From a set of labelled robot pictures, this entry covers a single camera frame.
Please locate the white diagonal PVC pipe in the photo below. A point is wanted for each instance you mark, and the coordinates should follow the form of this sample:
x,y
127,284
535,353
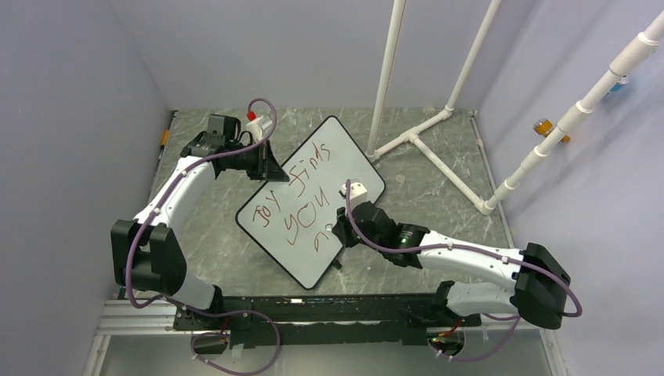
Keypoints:
x,y
640,48

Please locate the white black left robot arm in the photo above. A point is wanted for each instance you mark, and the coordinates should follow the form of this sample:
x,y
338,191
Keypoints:
x,y
146,251

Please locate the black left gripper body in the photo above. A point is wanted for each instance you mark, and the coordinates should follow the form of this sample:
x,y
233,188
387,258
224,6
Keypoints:
x,y
252,160

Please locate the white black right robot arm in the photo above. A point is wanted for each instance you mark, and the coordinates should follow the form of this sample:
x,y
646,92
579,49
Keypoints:
x,y
529,282

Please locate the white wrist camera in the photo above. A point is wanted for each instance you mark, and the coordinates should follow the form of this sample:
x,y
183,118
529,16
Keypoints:
x,y
356,194
258,126

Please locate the orange black edge tool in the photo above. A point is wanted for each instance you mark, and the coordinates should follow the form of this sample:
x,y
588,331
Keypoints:
x,y
164,139

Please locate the orange yellow wall fitting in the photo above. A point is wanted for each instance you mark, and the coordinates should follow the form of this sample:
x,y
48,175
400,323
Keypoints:
x,y
543,127

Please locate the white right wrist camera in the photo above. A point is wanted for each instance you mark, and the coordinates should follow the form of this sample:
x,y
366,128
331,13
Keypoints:
x,y
356,194

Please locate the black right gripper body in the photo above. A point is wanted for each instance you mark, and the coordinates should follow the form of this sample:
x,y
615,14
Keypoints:
x,y
349,233

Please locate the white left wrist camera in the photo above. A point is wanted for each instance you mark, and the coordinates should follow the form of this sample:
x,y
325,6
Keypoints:
x,y
258,126

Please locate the white PVC pipe frame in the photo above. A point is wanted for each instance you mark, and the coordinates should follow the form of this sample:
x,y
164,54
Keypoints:
x,y
429,54

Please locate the white framed whiteboard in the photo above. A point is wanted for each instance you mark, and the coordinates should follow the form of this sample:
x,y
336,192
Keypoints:
x,y
291,221

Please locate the blue wall fitting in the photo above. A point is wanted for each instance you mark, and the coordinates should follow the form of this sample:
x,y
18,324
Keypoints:
x,y
624,80

